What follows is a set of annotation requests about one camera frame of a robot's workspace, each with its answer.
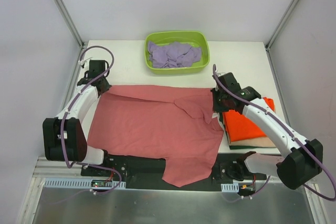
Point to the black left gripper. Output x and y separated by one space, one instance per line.
104 85

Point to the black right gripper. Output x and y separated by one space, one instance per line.
218 100

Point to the pink t-shirt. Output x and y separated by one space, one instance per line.
175 124

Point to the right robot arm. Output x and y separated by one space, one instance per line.
299 158

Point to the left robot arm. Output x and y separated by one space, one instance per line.
63 135

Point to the orange folded t-shirt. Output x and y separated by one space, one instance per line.
238 127

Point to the beige folded t-shirt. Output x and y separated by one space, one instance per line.
263 142

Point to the green plastic basin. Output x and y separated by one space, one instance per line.
194 38

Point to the lilac crumpled t-shirt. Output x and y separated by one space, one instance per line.
173 55

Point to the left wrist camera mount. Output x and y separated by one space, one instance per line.
82 62

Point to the right slotted cable duct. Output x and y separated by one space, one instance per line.
230 188

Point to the slotted cable duct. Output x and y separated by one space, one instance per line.
74 183
230 188

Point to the right aluminium frame post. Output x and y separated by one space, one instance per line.
284 19

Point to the aluminium frame post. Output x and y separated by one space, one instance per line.
69 22
284 19

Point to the left aluminium frame post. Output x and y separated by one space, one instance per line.
69 22

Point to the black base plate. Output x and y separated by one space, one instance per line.
147 173

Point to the aluminium front rail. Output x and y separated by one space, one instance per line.
55 169

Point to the left slotted cable duct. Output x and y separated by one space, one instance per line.
74 183

